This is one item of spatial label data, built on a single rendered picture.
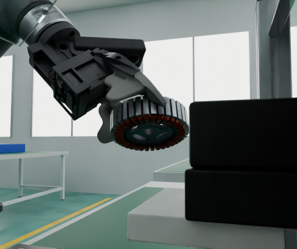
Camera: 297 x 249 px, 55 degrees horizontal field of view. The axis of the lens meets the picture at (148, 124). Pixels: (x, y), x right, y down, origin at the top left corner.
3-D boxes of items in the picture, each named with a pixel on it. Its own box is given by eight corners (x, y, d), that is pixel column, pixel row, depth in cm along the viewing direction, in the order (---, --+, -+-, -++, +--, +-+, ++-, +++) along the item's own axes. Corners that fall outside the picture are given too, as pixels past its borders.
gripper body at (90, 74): (77, 125, 43) (29, 70, 45) (120, 99, 47) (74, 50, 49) (80, 96, 36) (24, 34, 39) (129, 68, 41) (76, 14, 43)
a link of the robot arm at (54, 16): (60, 33, 50) (60, -7, 44) (76, 50, 50) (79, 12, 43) (21, 49, 47) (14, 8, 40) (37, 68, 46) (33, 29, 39)
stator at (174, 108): (117, 112, 34) (117, 87, 36) (105, 150, 44) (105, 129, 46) (203, 120, 37) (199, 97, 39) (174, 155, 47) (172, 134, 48)
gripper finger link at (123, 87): (138, 125, 33) (91, 101, 39) (171, 101, 36) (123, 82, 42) (133, 103, 31) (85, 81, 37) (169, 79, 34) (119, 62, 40)
